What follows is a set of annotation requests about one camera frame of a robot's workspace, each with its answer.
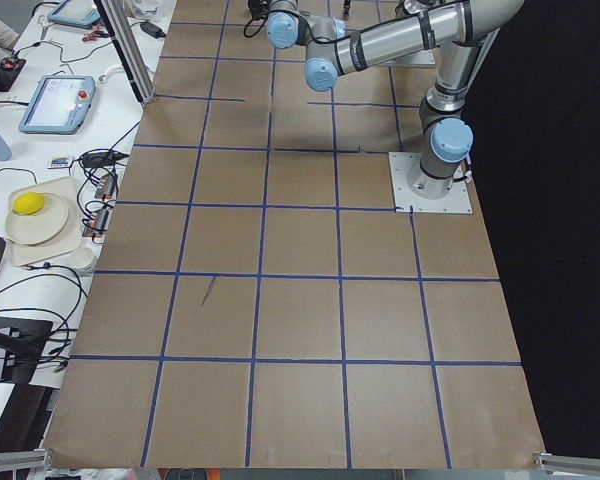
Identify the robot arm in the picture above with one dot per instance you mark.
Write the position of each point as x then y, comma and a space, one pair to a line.
461, 31

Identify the black monitor stand base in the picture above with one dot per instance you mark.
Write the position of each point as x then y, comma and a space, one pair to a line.
22, 342

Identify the white paper cup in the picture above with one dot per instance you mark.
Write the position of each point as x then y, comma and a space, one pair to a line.
83, 261

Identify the black power adapter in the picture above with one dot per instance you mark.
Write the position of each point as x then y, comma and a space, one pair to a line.
152, 30

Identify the beige plate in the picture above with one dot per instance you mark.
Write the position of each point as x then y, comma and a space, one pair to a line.
40, 227

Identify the teach pendant tablet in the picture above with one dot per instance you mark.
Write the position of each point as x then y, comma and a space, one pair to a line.
59, 105

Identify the yellow lemon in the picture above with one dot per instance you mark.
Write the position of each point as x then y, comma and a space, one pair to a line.
28, 203

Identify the beige tray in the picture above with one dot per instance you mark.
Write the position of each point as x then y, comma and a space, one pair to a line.
67, 240

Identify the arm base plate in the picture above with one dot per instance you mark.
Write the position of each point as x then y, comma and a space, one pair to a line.
421, 59
416, 192

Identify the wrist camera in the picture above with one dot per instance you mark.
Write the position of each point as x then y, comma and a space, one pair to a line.
258, 9

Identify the aluminium frame post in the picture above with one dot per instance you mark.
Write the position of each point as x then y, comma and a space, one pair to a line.
117, 25

